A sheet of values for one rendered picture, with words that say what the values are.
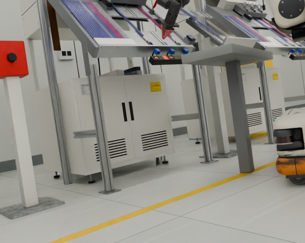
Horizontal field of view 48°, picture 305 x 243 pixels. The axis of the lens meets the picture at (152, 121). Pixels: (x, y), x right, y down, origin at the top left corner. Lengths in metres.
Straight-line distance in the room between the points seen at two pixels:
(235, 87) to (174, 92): 2.96
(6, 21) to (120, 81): 1.86
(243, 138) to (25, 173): 1.05
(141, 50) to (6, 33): 2.05
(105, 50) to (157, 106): 0.69
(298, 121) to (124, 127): 1.11
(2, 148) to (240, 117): 2.43
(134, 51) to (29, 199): 0.91
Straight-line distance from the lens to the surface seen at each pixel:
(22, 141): 1.69
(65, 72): 3.83
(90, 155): 2.02
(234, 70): 1.74
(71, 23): 1.98
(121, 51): 1.84
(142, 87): 2.25
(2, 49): 1.70
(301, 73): 7.38
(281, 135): 1.40
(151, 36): 2.10
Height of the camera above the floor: 0.37
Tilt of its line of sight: 2 degrees down
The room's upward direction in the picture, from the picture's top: 8 degrees counter-clockwise
